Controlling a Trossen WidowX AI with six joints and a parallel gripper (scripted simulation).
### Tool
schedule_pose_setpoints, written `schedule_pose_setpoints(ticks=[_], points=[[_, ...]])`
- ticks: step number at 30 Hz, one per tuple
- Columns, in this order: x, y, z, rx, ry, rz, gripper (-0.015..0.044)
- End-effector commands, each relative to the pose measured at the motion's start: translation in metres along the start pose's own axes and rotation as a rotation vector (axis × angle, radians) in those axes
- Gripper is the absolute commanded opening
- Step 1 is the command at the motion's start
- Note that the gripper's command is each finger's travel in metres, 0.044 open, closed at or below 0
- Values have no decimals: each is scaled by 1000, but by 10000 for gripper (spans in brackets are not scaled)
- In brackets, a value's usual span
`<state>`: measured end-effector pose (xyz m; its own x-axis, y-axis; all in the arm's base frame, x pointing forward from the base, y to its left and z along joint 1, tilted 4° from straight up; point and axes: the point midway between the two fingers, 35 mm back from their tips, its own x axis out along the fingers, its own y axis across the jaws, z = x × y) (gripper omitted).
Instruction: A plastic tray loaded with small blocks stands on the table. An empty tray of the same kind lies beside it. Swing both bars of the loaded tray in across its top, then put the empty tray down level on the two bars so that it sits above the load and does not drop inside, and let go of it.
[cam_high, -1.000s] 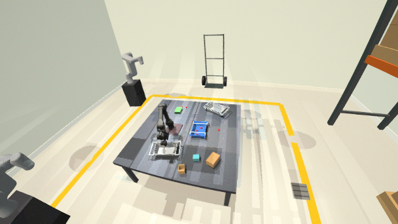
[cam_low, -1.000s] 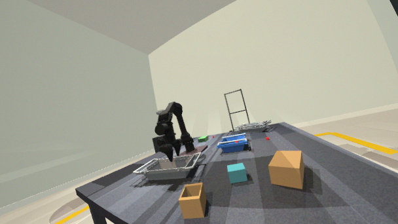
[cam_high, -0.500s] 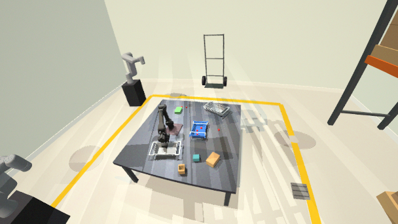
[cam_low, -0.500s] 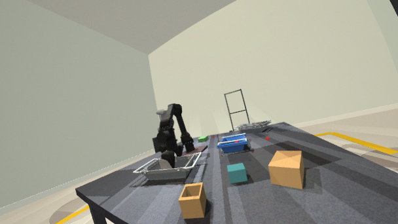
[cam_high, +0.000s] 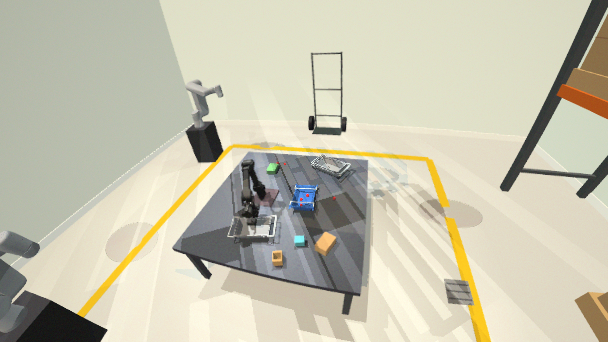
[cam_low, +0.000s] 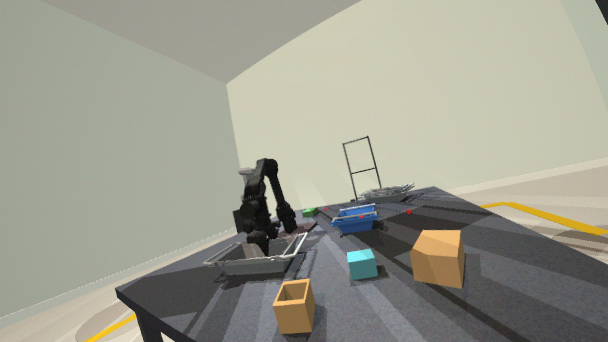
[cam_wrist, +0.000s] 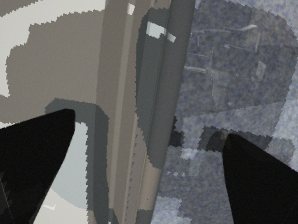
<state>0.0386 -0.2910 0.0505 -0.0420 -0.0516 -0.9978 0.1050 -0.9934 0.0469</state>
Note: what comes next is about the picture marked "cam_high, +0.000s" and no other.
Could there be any small green block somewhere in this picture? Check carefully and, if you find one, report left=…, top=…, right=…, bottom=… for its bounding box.
left=266, top=163, right=279, bottom=174

